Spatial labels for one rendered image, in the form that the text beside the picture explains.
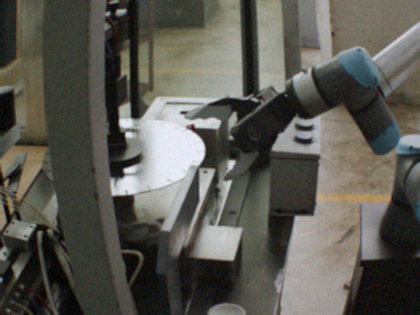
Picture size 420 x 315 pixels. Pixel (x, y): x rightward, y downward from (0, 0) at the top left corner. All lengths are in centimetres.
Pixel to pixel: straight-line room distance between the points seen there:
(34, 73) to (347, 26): 283
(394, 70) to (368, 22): 308
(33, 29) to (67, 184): 127
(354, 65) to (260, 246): 49
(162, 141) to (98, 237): 77
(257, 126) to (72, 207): 54
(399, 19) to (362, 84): 333
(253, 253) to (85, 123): 86
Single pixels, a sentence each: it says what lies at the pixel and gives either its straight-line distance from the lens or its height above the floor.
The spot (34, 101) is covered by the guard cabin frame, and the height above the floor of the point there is 89.
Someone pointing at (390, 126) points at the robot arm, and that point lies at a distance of 99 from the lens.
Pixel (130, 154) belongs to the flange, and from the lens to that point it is 114.
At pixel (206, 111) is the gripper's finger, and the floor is 106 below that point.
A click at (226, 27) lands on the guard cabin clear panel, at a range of 153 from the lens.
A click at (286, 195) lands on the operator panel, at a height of 80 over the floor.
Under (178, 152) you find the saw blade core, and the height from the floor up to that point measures 95.
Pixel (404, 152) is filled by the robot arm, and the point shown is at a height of 96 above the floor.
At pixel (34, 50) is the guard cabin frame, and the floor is 106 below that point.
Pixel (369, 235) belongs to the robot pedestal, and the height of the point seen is 75.
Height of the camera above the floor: 144
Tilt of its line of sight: 26 degrees down
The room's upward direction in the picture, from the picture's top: 1 degrees counter-clockwise
